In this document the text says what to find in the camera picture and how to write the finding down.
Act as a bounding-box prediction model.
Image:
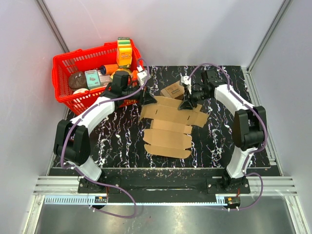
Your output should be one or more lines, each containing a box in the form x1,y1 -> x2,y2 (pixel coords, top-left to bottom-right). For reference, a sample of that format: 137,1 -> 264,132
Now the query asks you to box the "pink packaged item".
99,75 -> 113,86

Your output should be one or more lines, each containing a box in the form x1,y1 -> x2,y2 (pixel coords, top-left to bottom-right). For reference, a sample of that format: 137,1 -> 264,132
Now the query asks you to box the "white round item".
73,88 -> 89,95

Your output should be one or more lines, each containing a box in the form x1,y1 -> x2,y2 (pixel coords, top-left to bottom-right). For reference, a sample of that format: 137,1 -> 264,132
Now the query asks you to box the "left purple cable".
60,58 -> 149,218

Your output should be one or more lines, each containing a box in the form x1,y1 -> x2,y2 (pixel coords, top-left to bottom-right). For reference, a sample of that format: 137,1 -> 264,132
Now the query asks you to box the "orange yellow juice carton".
116,37 -> 133,68

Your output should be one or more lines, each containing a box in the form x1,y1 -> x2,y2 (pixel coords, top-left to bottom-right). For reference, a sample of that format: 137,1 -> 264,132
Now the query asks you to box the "teal small box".
84,69 -> 101,90

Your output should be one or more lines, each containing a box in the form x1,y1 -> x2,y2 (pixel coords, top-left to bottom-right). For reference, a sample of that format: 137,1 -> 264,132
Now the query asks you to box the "red plastic shopping basket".
52,40 -> 147,117

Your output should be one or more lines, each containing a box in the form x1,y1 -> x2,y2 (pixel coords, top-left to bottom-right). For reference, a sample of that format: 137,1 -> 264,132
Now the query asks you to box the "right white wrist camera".
180,76 -> 192,93

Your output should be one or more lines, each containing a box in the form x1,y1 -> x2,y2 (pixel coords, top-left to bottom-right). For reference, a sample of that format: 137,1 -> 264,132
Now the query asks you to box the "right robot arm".
178,69 -> 267,193

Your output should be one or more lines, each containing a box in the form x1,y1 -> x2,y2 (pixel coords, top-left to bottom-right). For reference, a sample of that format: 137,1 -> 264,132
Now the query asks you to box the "brown cardboard box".
140,96 -> 209,159

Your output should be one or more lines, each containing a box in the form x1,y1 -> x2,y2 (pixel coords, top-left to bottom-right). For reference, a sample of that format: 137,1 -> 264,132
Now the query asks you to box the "orange cylindrical can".
99,64 -> 119,75

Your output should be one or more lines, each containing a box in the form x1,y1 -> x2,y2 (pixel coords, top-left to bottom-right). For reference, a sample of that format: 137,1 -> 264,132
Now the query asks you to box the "brown round bread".
68,72 -> 87,90

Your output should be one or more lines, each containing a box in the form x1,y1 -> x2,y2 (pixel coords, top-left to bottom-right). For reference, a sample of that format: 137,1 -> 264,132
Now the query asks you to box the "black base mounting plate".
77,167 -> 251,195

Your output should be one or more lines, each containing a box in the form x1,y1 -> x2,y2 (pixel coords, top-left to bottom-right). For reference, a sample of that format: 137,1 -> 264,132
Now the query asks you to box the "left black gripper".
122,81 -> 157,107

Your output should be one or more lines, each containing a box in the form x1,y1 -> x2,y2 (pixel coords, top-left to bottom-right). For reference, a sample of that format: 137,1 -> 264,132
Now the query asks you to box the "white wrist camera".
180,76 -> 192,93
137,66 -> 148,86

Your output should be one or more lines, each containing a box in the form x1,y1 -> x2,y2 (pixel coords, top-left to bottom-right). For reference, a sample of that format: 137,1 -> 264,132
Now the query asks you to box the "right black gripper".
178,86 -> 211,111

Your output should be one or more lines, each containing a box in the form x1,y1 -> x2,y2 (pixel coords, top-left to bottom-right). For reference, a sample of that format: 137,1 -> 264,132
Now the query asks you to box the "orange snack packet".
131,70 -> 138,80

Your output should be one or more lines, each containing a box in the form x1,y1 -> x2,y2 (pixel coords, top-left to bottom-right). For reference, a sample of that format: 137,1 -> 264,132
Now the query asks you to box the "kitchen scouring pads pack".
160,81 -> 184,100

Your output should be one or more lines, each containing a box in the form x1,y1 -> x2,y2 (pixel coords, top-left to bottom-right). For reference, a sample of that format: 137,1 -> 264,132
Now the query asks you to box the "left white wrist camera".
137,66 -> 148,86

